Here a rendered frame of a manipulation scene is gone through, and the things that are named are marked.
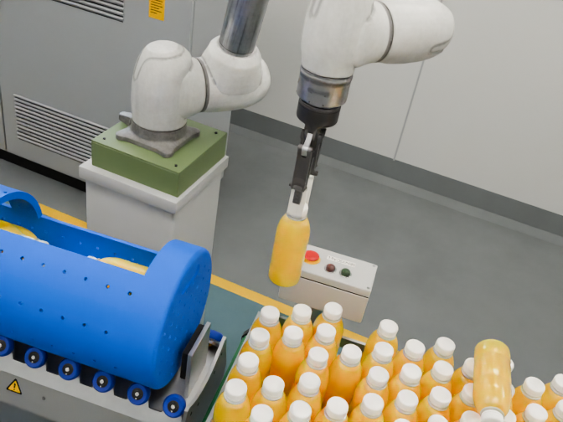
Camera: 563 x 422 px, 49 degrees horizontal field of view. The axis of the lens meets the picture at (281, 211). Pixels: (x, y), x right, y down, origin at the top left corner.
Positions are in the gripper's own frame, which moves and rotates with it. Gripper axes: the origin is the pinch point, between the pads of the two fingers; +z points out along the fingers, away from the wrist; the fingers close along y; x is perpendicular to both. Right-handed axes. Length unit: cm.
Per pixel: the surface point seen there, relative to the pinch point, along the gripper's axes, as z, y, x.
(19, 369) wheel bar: 41, 28, -45
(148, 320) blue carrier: 15.5, 27.9, -17.4
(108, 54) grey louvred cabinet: 49, -146, -121
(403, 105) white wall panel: 83, -258, 13
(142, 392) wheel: 36.2, 27.0, -18.2
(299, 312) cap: 24.7, 4.7, 5.6
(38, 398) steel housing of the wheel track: 46, 30, -40
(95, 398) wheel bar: 41, 28, -28
